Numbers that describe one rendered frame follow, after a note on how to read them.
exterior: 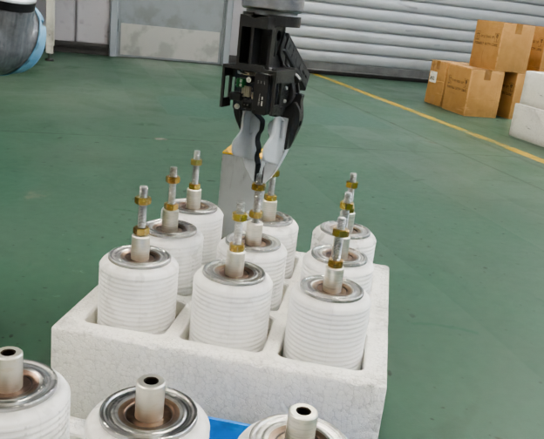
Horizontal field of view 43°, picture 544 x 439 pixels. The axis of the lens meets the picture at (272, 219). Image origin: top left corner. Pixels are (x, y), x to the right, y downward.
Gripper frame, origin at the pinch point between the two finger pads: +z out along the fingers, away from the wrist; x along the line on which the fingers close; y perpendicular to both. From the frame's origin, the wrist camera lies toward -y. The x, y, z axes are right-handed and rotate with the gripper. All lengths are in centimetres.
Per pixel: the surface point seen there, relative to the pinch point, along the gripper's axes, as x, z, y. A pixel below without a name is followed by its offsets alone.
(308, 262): 8.4, 10.6, 1.2
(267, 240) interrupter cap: 1.4, 9.8, -0.9
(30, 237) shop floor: -69, 35, -34
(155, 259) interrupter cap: -6.6, 9.8, 14.5
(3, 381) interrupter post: -0.4, 8.9, 45.8
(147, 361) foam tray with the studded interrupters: -2.6, 19.4, 21.4
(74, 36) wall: -340, 21, -384
